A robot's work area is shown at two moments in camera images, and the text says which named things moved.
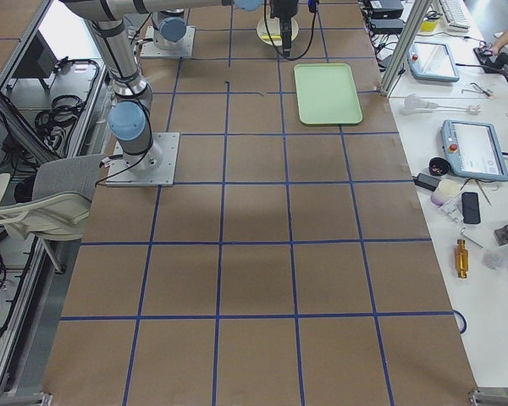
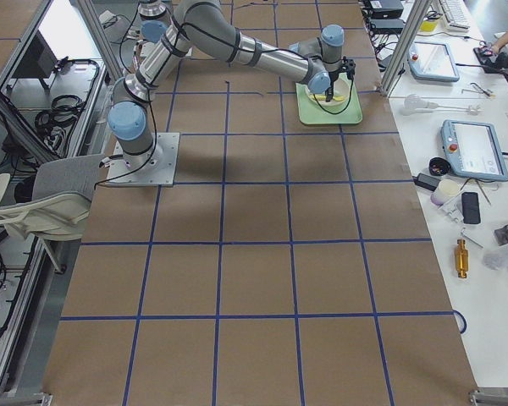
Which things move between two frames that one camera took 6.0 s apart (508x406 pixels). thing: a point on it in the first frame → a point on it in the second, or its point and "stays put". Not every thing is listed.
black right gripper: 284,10 → 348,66
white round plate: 274,28 → 341,94
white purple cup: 448,188 stays put
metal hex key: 471,238 stays put
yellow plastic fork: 273,37 → 323,97
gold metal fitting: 461,259 stays put
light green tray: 327,95 stays put
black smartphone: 471,208 stays put
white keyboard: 455,15 stays put
